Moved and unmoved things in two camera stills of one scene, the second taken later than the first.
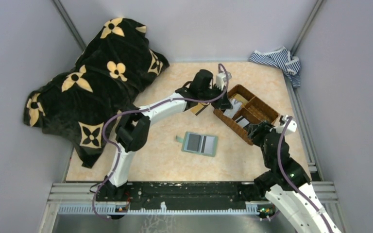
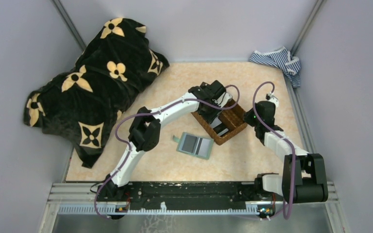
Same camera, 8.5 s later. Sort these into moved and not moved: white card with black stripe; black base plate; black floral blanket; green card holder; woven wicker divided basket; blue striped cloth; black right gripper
Moved: woven wicker divided basket; green card holder; black right gripper; white card with black stripe
Not moved: black base plate; black floral blanket; blue striped cloth
